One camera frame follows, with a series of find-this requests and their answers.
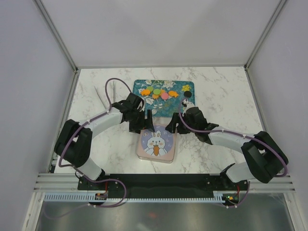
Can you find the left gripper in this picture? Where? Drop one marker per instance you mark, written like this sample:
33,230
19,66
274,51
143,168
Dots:
147,123

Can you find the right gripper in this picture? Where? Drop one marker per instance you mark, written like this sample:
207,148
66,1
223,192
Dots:
171,127

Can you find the square metal tin lid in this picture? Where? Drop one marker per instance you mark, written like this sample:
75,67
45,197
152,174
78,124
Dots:
158,146

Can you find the square cookie tin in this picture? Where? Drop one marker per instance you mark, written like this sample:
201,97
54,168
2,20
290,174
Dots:
166,159

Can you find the metal tongs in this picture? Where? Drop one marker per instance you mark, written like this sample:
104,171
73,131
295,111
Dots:
100,91

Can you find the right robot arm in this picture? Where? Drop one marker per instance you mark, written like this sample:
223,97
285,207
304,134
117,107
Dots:
264,159

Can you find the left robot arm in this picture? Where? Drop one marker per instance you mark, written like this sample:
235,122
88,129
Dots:
74,142

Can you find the teal floral tray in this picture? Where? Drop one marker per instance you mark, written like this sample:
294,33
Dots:
158,106

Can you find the orange flower cookie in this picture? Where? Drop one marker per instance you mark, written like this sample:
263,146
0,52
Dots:
145,92

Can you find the green cookie right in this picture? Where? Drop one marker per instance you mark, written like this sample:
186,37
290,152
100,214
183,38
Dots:
156,91

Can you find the black cookie right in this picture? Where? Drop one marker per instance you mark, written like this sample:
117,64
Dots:
187,94

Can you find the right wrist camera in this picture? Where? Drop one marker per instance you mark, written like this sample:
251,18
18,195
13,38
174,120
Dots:
186,105

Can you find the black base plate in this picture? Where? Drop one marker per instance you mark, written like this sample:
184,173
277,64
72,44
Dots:
176,185

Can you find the white cable duct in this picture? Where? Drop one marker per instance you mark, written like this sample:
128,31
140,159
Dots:
95,197

